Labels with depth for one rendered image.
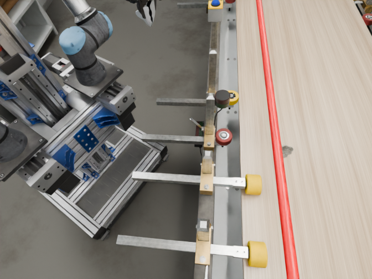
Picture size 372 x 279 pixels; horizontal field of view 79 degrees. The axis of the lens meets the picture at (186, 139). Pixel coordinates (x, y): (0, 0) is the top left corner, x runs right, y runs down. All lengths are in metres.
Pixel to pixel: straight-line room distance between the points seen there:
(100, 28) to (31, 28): 2.86
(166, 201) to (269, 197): 1.09
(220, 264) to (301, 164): 0.58
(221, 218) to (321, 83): 0.88
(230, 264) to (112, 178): 1.09
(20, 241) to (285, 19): 2.55
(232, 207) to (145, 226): 0.86
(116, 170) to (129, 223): 0.43
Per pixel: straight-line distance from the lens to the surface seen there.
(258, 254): 0.86
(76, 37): 1.14
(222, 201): 1.25
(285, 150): 1.09
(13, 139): 1.15
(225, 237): 1.22
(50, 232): 2.21
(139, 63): 2.95
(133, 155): 1.90
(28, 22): 4.11
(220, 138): 1.07
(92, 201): 1.87
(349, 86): 1.48
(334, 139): 1.22
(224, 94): 0.93
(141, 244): 0.89
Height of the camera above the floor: 1.82
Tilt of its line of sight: 59 degrees down
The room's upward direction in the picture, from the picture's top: 8 degrees counter-clockwise
